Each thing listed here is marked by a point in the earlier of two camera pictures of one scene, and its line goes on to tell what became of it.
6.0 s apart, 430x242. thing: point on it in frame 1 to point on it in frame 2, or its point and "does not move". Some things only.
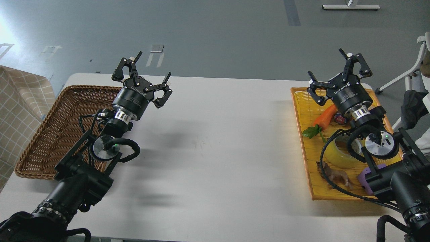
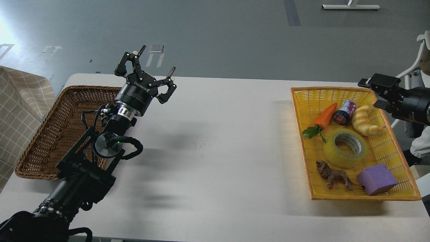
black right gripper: [346, 94] to [387, 88]
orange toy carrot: [323, 122] does not move
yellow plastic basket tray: [316, 122] does not move
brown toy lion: [340, 178] does not move
